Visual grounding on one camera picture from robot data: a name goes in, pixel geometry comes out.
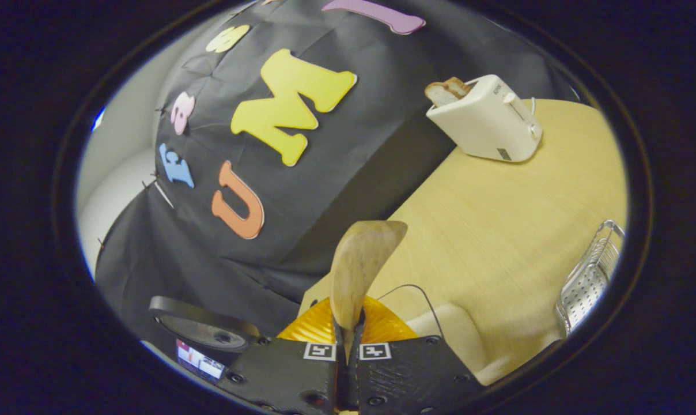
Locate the black backdrop cloth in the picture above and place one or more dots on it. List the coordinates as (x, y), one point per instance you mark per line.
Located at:
(336, 161)

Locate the dark grey rice cooker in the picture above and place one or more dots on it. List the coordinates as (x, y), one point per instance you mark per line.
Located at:
(204, 328)

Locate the wooden spoon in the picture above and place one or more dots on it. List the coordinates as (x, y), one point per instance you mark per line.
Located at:
(359, 259)

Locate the computer monitor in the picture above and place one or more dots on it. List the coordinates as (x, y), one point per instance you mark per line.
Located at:
(201, 360)

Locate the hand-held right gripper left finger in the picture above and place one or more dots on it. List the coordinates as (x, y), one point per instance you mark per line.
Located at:
(290, 374)

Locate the clear plastic rice container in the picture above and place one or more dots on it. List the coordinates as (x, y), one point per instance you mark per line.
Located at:
(426, 311)

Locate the white toaster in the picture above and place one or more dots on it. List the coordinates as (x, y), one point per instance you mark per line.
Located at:
(486, 121)

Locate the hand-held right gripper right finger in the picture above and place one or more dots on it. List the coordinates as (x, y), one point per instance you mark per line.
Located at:
(405, 374)

